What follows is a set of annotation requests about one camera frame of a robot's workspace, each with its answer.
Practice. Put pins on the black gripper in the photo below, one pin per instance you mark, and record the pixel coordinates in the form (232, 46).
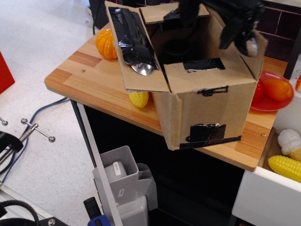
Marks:
(242, 17)

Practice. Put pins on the brown cardboard box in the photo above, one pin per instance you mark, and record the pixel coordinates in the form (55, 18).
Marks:
(202, 93)

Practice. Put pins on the metal spoon on right flap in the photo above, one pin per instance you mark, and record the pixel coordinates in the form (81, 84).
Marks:
(252, 47)

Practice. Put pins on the metal spoon on flap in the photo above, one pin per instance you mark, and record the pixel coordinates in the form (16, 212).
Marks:
(252, 47)
(143, 69)

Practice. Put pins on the metal spoon on left flap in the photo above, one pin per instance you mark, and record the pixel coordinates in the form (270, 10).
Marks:
(143, 69)

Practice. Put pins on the red toy tomato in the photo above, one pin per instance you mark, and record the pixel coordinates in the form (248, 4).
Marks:
(260, 92)

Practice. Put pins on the orange toy carrot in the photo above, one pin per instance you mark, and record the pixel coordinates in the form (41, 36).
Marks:
(278, 90)

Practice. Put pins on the red plastic plate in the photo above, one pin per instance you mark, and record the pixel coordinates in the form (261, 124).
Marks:
(268, 104)

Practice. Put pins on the yellow toy corn under box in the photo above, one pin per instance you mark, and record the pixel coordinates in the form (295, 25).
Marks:
(139, 99)

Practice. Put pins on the orange plastic pumpkin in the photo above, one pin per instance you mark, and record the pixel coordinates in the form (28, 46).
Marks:
(105, 44)

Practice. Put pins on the white toy ice cream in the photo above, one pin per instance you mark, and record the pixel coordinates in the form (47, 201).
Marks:
(290, 142)

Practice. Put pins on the yellow toy corn in bin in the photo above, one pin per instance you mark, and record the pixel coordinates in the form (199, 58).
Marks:
(286, 167)

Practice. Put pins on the grey plastic holder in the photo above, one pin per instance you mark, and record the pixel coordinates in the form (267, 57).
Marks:
(126, 189)

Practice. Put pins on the white storage bin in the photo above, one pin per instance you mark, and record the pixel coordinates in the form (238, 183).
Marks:
(266, 198)

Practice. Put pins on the red box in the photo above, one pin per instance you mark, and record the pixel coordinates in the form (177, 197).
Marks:
(6, 78)

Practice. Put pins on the blue black tool handle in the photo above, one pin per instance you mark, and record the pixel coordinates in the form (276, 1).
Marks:
(94, 213)

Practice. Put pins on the metal clamp with handle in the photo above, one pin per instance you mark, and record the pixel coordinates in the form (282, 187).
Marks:
(14, 144)

